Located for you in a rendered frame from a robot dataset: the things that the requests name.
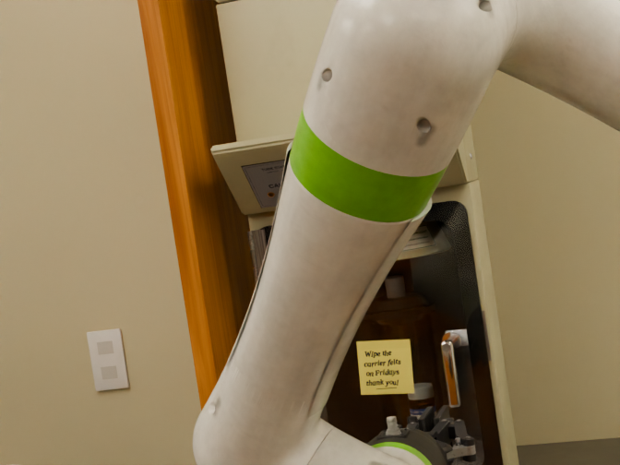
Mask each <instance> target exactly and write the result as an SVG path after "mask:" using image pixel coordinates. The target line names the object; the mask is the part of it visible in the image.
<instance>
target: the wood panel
mask: <svg viewBox="0 0 620 465"><path fill-rule="evenodd" d="M137 4H138V10H139V16H140V22H141V28H142V34H143V40H144V46H145V52H146V57H147V64H148V70H149V81H150V86H151V93H152V99H153V105H154V111H155V116H156V123H157V128H158V135H159V141H160V147H161V157H162V164H163V170H164V176H165V182H166V187H167V194H168V199H169V206H170V212H171V217H172V224H173V235H174V241H175V246H176V253H177V258H178V265H179V270H180V276H181V282H182V288H183V295H184V300H185V311H186V317H187V324H188V329H189V335H190V341H191V347H192V353H193V359H194V366H195V371H196V377H197V388H198V395H199V400H200V406H201V410H203V408H204V406H205V404H206V403H207V401H208V399H209V396H210V395H211V393H212V391H213V389H214V388H215V386H216V384H217V382H218V380H219V378H220V376H221V373H222V371H223V369H224V367H225V365H226V364H227V361H228V358H229V356H230V354H231V351H232V349H233V345H234V343H235V341H236V339H237V336H238V334H239V331H240V329H241V326H242V324H243V322H244V318H245V315H246V312H247V309H248V307H249V305H250V302H251V299H252V296H253V293H254V290H255V287H256V285H255V278H254V271H253V266H252V259H251V254H250V250H252V249H250V247H249V242H248V235H247V232H250V227H249V220H248V215H244V214H243V213H242V212H241V210H240V209H239V207H238V205H237V203H236V201H235V199H234V197H233V194H232V192H231V190H230V188H229V186H228V185H227V183H226V181H225V179H224V177H223V175H222V173H221V171H220V169H219V167H218V165H217V163H216V162H215V160H214V158H213V156H212V154H211V150H210V149H212V146H216V145H221V144H227V143H233V142H237V141H236V135H235V129H234V122H233V111H232V105H231V99H230V92H229V87H228V80H227V75H226V68H225V62H224V56H223V50H222V44H221V33H220V26H219V21H218V14H217V7H216V5H219V4H220V3H218V2H216V0H137Z"/></svg>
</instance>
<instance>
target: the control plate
mask: <svg viewBox="0 0 620 465"><path fill-rule="evenodd" d="M284 163H285V160H280V161H269V162H263V163H257V164H251V165H245V166H241V167H242V169H243V171H244V174H245V176H246V178H247V180H248V182H249V184H250V186H251V188H252V190H253V192H254V194H255V196H256V199H257V201H258V203H259V205H260V207H261V208H268V207H275V206H277V203H278V198H279V193H280V185H281V179H282V174H283V169H284ZM268 192H273V193H274V194H275V196H274V197H269V196H268Z"/></svg>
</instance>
